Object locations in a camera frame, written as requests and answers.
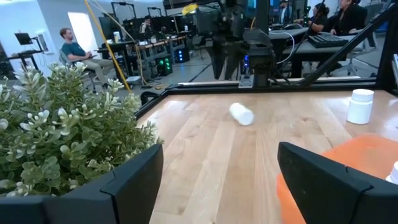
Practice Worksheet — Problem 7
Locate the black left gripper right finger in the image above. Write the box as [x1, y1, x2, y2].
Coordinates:
[277, 141, 398, 224]

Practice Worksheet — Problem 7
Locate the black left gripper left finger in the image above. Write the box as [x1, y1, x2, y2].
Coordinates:
[40, 144, 165, 224]

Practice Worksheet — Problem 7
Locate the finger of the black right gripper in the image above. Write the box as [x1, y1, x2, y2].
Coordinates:
[226, 43, 242, 81]
[213, 43, 228, 80]

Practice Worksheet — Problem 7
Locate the white plastic pill bottle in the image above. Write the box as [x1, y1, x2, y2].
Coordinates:
[385, 161, 398, 185]
[229, 102, 255, 127]
[346, 88, 375, 126]

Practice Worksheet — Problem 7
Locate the translucent orange plastic basket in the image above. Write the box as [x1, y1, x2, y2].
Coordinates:
[275, 133, 398, 224]

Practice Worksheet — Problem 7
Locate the black monitor on arm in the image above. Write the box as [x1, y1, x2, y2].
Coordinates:
[14, 32, 34, 47]

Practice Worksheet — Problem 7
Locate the computer tower with blue lights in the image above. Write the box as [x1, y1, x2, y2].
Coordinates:
[173, 46, 191, 64]

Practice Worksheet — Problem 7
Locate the computer tower with green lights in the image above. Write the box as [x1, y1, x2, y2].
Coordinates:
[156, 55, 174, 77]

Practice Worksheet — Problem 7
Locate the black workbench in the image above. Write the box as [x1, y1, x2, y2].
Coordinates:
[98, 34, 188, 82]

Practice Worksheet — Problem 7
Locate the person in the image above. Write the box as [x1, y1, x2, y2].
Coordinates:
[329, 0, 369, 35]
[278, 0, 293, 26]
[139, 15, 154, 40]
[309, 2, 330, 34]
[58, 27, 115, 85]

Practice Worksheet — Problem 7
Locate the grey office desk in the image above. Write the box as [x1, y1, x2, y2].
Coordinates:
[269, 27, 361, 78]

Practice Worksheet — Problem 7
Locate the artificial green leafy plant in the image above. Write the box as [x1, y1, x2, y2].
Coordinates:
[0, 61, 164, 198]

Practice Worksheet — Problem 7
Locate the black computer keyboard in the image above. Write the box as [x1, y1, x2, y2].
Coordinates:
[307, 32, 351, 49]

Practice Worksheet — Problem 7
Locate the white board panel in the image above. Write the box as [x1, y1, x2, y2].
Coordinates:
[67, 11, 100, 54]

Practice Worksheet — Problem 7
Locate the grey office chair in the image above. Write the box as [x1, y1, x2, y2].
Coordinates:
[58, 49, 97, 93]

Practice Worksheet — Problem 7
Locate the black table frame rail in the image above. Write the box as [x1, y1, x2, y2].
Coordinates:
[134, 77, 398, 121]

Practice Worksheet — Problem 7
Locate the white cable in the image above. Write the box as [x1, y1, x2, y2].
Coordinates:
[275, 30, 295, 65]

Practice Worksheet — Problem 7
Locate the black diagonal frame strut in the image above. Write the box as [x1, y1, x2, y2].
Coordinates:
[300, 1, 398, 88]

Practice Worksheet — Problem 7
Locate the yellow hanging cord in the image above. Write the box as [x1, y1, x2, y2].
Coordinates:
[83, 0, 133, 92]

